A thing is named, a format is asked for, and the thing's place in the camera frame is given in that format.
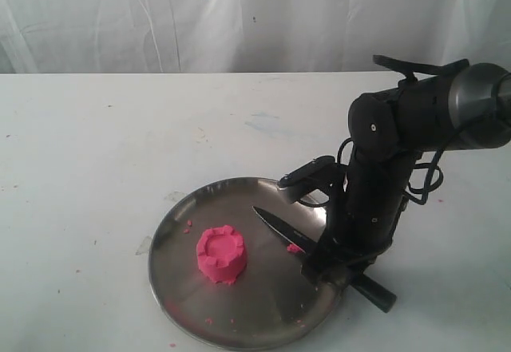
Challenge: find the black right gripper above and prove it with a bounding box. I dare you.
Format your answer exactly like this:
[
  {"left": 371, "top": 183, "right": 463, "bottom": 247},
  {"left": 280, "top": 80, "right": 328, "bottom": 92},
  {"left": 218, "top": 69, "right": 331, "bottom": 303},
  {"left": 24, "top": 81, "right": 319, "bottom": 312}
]
[{"left": 301, "top": 145, "right": 418, "bottom": 288}]

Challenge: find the black kitchen knife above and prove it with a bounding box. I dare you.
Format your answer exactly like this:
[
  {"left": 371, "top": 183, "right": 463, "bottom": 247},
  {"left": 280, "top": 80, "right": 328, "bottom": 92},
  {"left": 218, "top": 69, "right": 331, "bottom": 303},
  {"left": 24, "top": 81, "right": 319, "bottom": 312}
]
[{"left": 253, "top": 207, "right": 397, "bottom": 313}]

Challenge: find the pink clay lump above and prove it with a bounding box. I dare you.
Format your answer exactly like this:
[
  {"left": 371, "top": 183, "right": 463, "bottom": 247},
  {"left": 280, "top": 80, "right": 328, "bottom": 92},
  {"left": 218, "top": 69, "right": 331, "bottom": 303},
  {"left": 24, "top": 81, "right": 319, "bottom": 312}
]
[{"left": 196, "top": 225, "right": 248, "bottom": 285}]

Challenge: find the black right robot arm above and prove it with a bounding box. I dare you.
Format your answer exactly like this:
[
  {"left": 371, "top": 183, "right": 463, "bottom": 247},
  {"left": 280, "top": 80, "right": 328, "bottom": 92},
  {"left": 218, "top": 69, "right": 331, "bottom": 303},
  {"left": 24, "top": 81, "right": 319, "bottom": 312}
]
[{"left": 302, "top": 55, "right": 510, "bottom": 279}]

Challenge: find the pink sand crumb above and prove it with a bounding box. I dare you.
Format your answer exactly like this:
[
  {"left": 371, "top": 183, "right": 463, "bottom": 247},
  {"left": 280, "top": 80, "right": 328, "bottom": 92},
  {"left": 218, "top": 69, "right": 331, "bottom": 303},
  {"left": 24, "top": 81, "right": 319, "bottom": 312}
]
[{"left": 287, "top": 243, "right": 304, "bottom": 254}]

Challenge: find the round steel plate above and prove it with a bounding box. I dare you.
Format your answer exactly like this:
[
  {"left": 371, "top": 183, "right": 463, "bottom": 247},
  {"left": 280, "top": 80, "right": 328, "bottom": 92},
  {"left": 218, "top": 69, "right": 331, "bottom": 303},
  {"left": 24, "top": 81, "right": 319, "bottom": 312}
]
[{"left": 149, "top": 177, "right": 342, "bottom": 350}]

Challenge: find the small pink crumb left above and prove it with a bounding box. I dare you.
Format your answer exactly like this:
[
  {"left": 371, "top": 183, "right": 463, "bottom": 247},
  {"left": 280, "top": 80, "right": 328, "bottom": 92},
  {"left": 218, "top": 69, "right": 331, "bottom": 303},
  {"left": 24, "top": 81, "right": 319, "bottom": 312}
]
[{"left": 183, "top": 220, "right": 193, "bottom": 234}]

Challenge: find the white backdrop curtain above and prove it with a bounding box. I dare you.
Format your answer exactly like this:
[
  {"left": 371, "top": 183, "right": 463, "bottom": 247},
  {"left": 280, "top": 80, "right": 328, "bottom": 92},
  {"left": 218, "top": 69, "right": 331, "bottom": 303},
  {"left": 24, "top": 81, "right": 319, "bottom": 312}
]
[{"left": 1, "top": 0, "right": 510, "bottom": 73}]

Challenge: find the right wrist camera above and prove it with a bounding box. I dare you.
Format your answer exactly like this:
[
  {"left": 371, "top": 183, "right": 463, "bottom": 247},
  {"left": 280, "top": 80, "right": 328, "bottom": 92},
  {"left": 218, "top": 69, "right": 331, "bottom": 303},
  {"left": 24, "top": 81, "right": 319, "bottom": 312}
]
[{"left": 277, "top": 155, "right": 340, "bottom": 204}]

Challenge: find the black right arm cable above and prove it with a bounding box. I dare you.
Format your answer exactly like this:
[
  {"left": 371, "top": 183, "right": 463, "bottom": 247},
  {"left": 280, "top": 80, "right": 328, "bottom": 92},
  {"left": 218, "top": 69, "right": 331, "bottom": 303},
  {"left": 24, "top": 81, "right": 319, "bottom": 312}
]
[{"left": 402, "top": 120, "right": 496, "bottom": 206}]

